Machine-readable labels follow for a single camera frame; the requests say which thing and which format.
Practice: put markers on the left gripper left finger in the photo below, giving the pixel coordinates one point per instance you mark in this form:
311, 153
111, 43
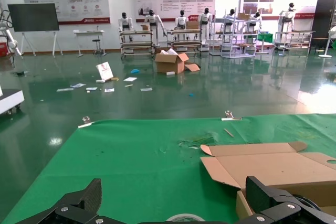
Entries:
84, 208

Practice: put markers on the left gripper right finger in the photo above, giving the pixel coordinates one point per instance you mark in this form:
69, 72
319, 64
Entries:
270, 205

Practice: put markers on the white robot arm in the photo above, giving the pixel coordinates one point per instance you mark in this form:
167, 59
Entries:
11, 41

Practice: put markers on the empty open cardboard box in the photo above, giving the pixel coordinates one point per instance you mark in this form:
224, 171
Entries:
262, 166

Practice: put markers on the open cardboard floor box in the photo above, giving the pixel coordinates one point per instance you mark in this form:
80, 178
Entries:
168, 65

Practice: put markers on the red box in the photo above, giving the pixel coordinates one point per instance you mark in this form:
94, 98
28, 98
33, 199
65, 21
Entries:
3, 49

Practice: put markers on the green table cloth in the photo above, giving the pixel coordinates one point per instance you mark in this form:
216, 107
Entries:
131, 155

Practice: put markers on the small wooden stick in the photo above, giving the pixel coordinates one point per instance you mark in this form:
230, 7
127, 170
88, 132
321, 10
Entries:
228, 132

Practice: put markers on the silver binder clip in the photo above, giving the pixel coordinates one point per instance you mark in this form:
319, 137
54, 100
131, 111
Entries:
231, 117
85, 122

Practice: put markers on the clear tape roll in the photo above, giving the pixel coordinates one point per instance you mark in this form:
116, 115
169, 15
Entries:
183, 216

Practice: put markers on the white paper sheet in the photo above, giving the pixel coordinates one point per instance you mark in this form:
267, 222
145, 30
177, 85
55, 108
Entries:
146, 89
109, 90
130, 79
91, 88

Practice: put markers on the white wheeled cart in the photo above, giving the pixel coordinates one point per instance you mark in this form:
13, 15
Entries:
10, 100

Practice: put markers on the small blue scrap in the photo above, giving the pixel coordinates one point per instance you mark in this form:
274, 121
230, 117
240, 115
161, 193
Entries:
191, 94

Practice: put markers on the white standing sign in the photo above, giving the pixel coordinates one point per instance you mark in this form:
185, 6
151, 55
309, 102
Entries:
104, 71

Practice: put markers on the blue rag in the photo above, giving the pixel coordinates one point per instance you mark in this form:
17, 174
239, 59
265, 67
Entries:
135, 71

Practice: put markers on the flat cardboard piece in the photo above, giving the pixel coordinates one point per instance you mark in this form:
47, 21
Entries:
193, 67

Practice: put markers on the white foam block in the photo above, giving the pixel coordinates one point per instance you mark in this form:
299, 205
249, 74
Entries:
170, 73

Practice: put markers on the black stool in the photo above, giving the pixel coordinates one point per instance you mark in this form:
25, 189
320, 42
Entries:
97, 41

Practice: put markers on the white screen stand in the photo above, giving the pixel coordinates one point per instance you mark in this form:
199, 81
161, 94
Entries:
54, 43

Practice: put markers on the green covered table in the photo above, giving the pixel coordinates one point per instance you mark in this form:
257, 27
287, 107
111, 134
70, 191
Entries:
265, 37

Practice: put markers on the metal pipe work rack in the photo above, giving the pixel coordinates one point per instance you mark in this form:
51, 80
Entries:
136, 43
183, 42
294, 33

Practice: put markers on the white desk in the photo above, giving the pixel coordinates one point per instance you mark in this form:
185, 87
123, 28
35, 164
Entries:
88, 32

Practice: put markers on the white humanoid robot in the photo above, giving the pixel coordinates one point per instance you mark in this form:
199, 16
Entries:
287, 20
230, 15
153, 20
204, 20
125, 23
181, 21
256, 19

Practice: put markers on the black cabinet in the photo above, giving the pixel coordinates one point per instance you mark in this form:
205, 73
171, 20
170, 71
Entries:
324, 19

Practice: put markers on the black display screen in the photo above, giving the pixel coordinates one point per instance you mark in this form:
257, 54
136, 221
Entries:
32, 17

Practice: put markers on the white pipe frame rack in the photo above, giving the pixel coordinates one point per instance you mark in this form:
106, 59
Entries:
231, 37

